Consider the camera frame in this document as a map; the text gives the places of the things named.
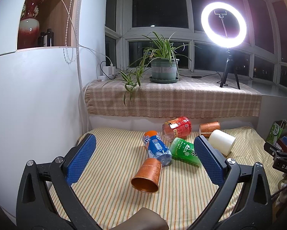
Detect large copper metal cup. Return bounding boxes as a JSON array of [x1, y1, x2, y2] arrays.
[[131, 158, 162, 193]]

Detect white cylindrical cup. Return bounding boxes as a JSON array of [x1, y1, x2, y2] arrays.
[[208, 129, 236, 156]]

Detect small copper metal cup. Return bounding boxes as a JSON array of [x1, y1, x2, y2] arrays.
[[199, 121, 220, 138]]

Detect green cardboard box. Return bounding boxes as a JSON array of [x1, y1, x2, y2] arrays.
[[265, 120, 287, 145]]

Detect green plastic bottle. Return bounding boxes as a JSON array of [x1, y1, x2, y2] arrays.
[[170, 138, 201, 167]]

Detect striped bed mattress cover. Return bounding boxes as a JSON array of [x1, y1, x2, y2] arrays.
[[48, 126, 285, 230]]

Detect plaid windowsill cloth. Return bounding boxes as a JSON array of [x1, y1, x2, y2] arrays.
[[85, 74, 262, 119]]

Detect red label plastic bottle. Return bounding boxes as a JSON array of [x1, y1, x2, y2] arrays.
[[162, 116, 192, 142]]

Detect brown rounded object at bottom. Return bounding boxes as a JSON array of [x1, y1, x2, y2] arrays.
[[112, 208, 169, 230]]

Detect blue label plastic bottle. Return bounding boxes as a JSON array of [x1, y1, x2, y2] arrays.
[[147, 135, 172, 166]]

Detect orange soda can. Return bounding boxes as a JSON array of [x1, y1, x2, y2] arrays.
[[142, 130, 157, 149]]

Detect white power strip with chargers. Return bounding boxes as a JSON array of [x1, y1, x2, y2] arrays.
[[98, 61, 117, 81]]

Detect spider plant in green pot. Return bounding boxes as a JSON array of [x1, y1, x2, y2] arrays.
[[101, 31, 202, 105]]

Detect white cabinet with shelf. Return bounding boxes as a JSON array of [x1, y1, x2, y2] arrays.
[[0, 0, 106, 219]]

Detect dark glass bottle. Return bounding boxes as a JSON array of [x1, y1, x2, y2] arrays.
[[37, 28, 54, 47]]

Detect red white ceramic vase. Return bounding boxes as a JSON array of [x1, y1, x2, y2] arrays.
[[17, 0, 43, 49]]

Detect ring light on tripod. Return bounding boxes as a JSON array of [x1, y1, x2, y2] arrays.
[[201, 2, 247, 90]]

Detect white bead curtain cord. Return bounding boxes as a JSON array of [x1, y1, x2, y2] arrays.
[[62, 0, 79, 65]]

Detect white charging cable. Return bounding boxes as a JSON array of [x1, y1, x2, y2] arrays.
[[48, 0, 115, 69]]

